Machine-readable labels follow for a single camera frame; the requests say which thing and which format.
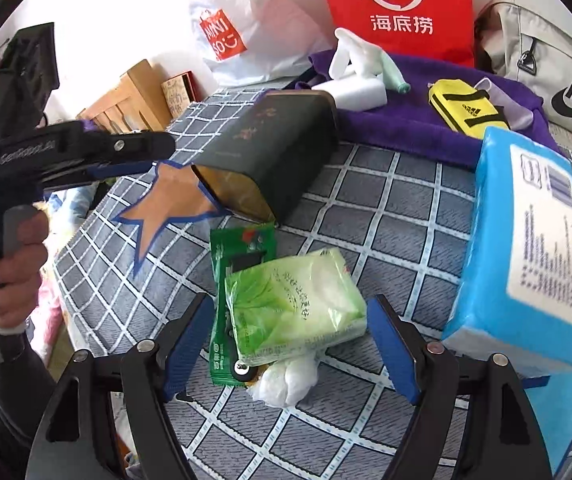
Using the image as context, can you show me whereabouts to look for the small printed box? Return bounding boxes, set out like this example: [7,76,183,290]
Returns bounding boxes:
[161,72,207,116]

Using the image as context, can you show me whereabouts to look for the white plastic bag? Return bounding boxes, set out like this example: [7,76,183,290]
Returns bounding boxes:
[188,0,335,87]

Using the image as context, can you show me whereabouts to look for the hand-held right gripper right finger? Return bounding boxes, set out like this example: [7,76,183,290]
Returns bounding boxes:
[366,295,552,480]

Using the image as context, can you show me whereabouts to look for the green tissue pack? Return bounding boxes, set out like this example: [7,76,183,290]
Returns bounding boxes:
[224,247,369,367]

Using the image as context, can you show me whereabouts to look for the grey checked bed sheet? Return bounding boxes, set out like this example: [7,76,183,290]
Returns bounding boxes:
[53,85,572,480]

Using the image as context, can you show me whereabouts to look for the blue tissue pack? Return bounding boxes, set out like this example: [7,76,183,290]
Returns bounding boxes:
[441,126,572,377]

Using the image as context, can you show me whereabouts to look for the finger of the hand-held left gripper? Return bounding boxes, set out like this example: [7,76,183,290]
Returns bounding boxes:
[84,130,177,167]
[87,158,160,182]

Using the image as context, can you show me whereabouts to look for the red paper bag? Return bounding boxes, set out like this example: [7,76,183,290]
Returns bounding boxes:
[312,0,477,69]

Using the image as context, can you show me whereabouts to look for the pastel printed cloth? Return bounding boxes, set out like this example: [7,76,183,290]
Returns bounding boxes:
[30,180,116,376]

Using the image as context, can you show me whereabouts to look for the purple towel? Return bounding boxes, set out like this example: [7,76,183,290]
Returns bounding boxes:
[286,50,550,169]

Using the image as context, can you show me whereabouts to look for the person's left hand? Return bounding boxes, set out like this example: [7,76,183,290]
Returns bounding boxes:
[0,210,50,332]

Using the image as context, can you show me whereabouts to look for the white crumpled tissue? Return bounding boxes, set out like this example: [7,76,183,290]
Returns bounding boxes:
[248,351,325,408]

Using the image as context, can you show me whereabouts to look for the yellow pouch with black stripes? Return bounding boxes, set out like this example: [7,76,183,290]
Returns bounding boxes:
[427,78,511,135]

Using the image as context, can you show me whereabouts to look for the light blue star-shaped cardboard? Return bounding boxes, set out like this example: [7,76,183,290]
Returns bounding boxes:
[520,360,572,477]

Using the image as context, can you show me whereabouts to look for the sheer mesh drawstring pouch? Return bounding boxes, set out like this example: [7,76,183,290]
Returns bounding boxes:
[473,77,535,132]

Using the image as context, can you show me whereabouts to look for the white backpack with black logo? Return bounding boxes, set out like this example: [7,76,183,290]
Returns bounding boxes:
[473,2,572,157]

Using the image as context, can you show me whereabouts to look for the green flat packet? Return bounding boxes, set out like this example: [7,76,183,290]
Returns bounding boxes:
[209,222,277,387]

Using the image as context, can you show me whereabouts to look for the wooden box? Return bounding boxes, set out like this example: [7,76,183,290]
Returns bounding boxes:
[76,59,172,136]

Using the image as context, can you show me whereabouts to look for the white spray bottle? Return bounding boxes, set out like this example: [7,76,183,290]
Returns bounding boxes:
[311,27,387,111]

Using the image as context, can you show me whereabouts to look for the person's left forearm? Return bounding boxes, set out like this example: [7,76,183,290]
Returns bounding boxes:
[0,330,69,480]

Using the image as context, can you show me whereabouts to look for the dark green tin box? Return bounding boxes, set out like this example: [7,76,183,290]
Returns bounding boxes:
[191,91,339,225]

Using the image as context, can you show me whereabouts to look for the mint green tube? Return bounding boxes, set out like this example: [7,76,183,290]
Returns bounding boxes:
[366,42,412,94]

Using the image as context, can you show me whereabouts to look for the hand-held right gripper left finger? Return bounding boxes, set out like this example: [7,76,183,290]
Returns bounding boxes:
[26,291,215,480]

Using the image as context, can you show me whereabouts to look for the brown star-shaped cardboard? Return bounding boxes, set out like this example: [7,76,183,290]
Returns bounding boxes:
[112,158,227,279]

